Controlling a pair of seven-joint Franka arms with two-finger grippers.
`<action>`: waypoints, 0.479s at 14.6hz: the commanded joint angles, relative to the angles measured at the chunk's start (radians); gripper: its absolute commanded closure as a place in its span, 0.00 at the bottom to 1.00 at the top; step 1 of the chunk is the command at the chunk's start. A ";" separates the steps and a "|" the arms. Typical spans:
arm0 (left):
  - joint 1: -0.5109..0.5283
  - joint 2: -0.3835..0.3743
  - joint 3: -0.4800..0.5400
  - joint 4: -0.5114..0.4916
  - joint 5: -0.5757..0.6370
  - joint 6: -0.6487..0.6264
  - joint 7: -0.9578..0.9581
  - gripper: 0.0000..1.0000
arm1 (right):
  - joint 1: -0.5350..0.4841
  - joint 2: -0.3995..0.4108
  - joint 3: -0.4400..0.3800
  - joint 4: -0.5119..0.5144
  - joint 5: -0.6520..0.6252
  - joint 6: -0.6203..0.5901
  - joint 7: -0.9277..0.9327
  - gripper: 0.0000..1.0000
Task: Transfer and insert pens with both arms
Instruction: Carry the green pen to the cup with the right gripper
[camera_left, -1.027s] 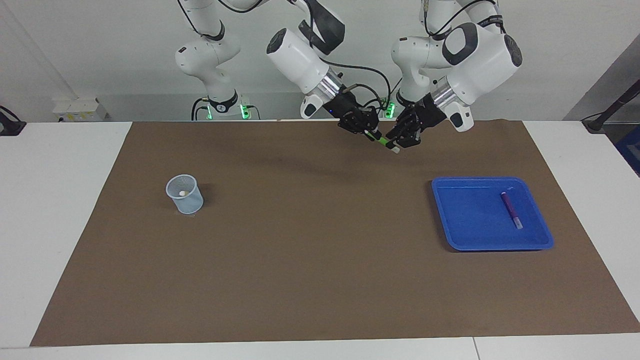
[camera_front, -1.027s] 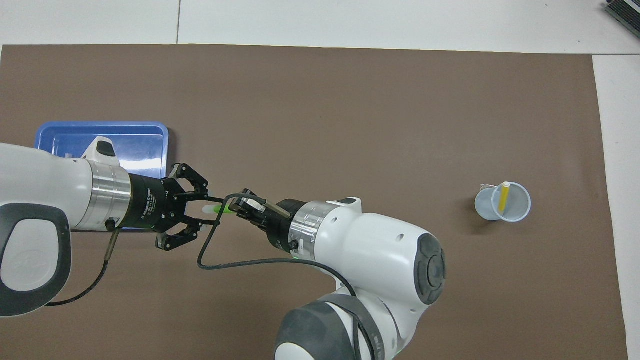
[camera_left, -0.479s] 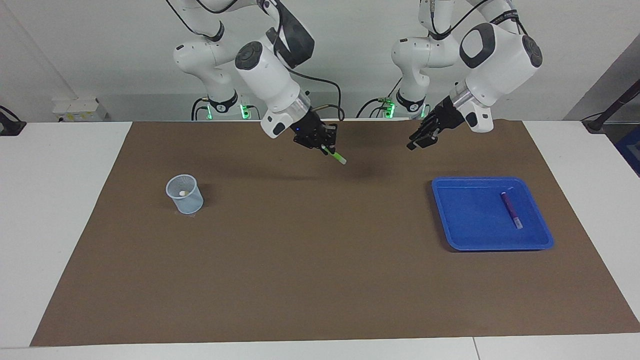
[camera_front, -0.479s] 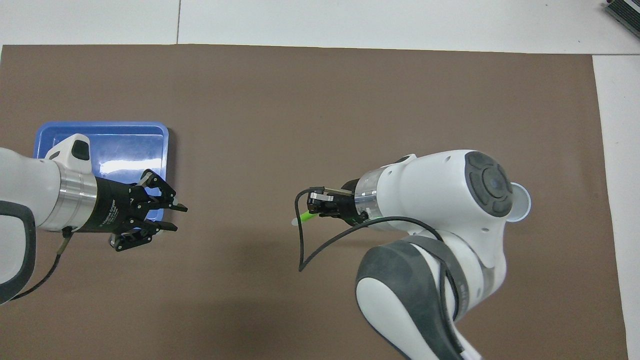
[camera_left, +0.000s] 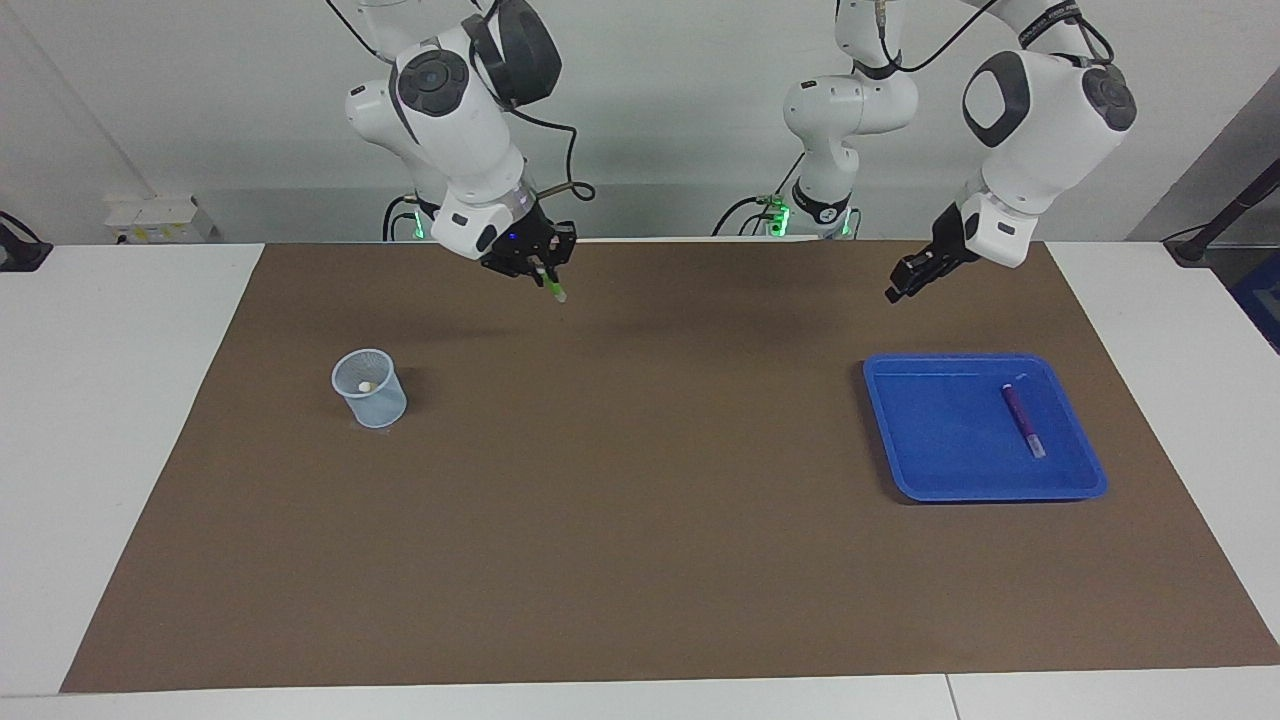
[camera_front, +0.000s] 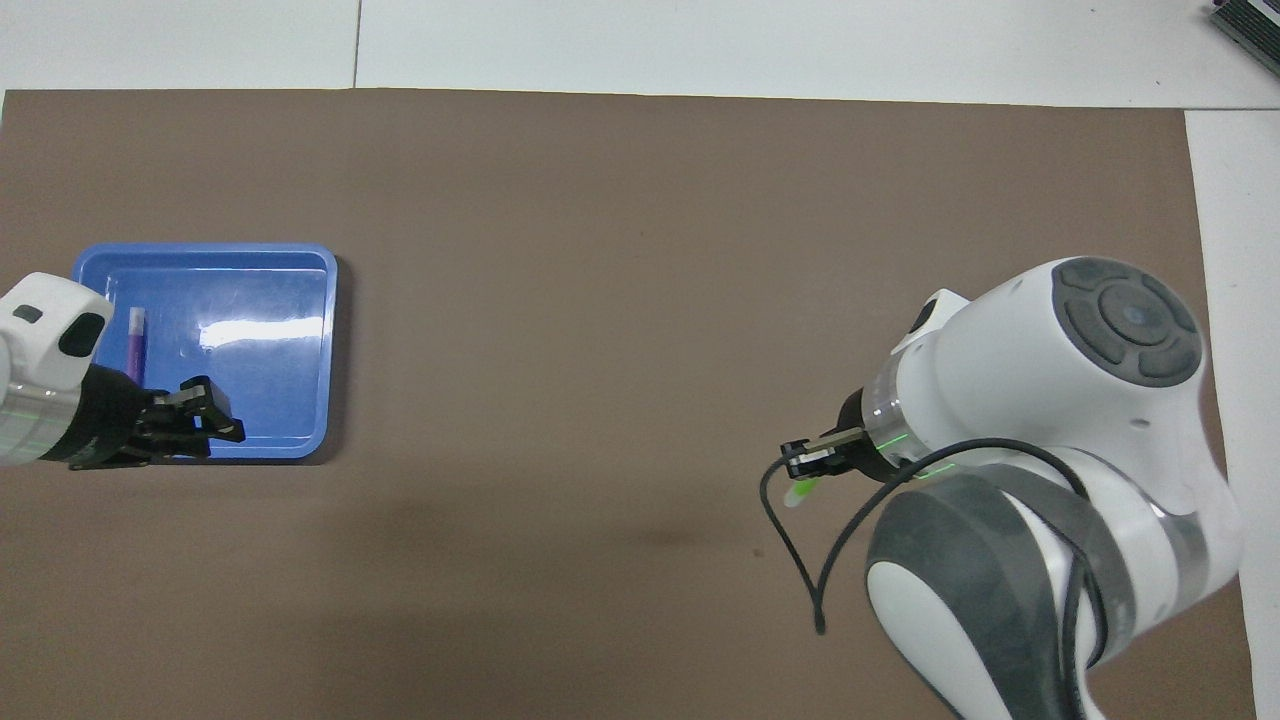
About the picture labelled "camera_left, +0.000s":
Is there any purple pen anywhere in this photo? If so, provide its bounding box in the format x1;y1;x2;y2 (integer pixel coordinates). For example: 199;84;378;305
1002;383;1047;460

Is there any blue plastic tray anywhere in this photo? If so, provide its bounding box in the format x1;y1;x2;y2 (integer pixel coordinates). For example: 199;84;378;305
862;352;1109;503

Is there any light blue mesh cup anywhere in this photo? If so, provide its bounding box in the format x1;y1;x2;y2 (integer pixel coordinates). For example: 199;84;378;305
331;348;408;430

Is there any brown table mat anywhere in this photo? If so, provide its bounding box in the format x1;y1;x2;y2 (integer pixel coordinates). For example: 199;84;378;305
60;240;1280;694

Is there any black stand pole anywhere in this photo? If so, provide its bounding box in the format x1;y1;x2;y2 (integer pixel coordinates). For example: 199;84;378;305
1163;155;1280;266

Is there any blue box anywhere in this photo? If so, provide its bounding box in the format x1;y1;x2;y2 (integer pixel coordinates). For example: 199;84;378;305
1230;250;1280;356

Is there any white socket box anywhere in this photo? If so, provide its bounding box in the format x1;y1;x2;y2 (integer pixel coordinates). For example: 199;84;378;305
105;193;216;244

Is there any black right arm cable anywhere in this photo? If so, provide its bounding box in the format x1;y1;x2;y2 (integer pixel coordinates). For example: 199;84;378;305
325;0;596;201

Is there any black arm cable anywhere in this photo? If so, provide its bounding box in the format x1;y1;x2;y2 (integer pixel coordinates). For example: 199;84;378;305
870;0;1116;76
325;0;596;201

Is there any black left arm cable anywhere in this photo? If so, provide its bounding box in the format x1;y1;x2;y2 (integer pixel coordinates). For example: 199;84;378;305
870;0;1116;76

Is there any black clamp mount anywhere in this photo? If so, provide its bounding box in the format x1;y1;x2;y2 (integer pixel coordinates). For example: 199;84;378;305
0;210;53;273

